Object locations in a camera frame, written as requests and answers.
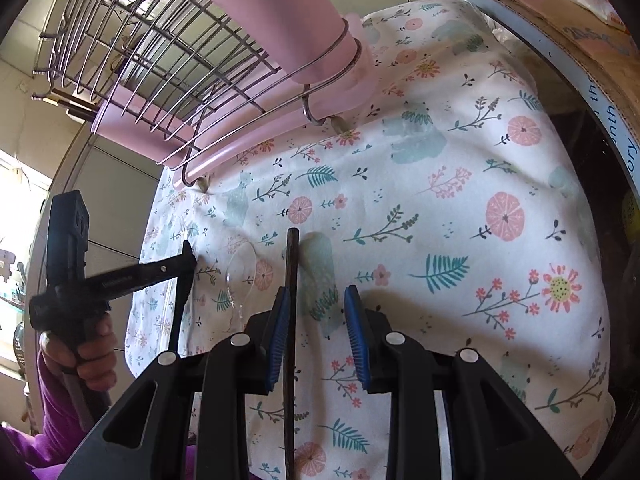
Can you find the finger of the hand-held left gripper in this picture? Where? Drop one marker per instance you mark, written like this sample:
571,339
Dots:
145,272

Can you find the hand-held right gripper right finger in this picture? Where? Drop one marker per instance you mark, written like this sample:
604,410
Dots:
357,342

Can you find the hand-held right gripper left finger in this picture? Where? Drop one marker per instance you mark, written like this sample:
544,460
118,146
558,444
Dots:
279,342

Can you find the clear wine glass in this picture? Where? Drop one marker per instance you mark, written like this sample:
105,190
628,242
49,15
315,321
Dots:
240,272

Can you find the light wooden chopstick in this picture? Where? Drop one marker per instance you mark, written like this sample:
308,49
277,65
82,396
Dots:
75,94

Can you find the person's left forearm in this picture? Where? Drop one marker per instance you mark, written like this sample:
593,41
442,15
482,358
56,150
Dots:
50,425

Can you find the person's left hand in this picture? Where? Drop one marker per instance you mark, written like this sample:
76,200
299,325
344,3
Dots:
95,360

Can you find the kitchen counter cabinets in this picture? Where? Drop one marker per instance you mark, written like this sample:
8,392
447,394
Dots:
125,180

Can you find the floral tablecloth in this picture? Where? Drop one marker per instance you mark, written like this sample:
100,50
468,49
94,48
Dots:
450,160

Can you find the pink plastic drip tray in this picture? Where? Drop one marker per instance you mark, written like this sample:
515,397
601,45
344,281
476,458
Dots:
362,75

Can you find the cardboard sheet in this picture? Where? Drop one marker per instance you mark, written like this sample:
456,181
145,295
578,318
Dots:
565,30

